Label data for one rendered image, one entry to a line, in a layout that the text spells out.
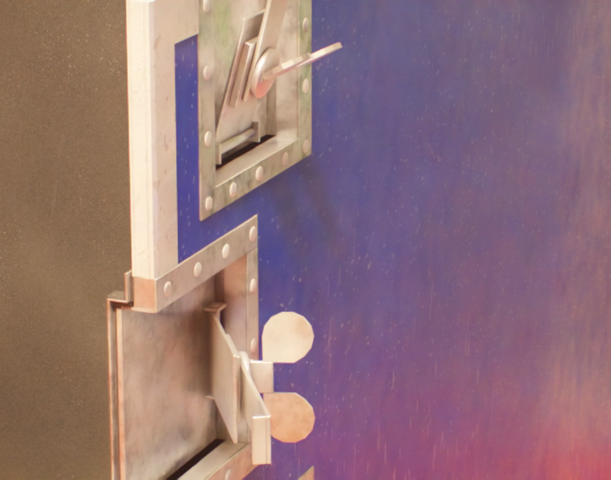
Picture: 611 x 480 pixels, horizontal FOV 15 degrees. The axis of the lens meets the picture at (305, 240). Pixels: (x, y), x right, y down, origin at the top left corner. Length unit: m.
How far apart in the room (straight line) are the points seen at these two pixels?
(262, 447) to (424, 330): 0.36
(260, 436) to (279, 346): 0.08
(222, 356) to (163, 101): 0.14
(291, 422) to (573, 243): 0.59
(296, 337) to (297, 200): 0.10
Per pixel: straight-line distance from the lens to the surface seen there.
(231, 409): 1.06
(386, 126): 1.26
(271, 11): 1.08
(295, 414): 1.08
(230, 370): 1.06
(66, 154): 2.18
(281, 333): 1.07
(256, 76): 1.08
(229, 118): 1.09
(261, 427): 1.01
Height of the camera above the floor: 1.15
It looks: 17 degrees down
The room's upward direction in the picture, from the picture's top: straight up
